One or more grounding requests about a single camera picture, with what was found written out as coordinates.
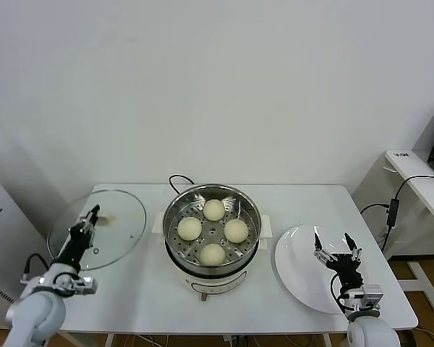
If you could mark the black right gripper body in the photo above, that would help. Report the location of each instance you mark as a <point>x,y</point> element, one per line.
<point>347,269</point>

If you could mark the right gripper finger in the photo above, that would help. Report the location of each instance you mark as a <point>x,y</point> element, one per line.
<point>356,253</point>
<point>325,257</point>

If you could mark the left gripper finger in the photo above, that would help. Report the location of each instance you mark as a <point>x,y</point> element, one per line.
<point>87,228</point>
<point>94,214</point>

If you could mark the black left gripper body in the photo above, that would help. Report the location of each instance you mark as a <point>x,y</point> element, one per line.
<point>76,249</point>

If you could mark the round glass pot lid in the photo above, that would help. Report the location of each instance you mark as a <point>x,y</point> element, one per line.
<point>123,217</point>

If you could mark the white steamed baozi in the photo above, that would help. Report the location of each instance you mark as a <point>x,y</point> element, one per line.
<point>213,210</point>
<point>236,230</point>
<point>212,254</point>
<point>189,228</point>

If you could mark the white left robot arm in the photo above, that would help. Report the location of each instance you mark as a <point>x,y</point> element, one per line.
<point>36,314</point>

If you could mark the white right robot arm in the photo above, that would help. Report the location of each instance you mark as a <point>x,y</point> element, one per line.
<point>372,332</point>

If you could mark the perforated steel steamer basket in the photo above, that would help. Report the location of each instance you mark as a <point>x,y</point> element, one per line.
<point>177,213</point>

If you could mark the large white plate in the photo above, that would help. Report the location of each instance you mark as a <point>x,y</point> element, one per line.
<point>300,267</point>

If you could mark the white cabinet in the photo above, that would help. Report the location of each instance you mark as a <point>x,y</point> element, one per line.
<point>7,224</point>

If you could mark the white table leg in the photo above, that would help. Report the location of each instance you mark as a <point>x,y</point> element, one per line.
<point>327,340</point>
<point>108,340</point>

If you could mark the white side desk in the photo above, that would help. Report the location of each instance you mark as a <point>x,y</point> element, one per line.
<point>423,195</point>

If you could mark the small printed desk label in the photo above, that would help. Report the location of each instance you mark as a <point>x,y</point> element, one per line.
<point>400,154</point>

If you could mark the white electric cooker pot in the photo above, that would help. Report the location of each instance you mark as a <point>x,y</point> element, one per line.
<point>217,280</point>

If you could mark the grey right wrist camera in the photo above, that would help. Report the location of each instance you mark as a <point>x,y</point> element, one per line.
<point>370,293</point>

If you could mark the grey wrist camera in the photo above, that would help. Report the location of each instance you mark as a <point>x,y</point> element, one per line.
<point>83,285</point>
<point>370,293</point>

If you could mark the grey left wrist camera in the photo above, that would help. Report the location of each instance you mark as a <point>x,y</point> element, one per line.
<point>83,285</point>

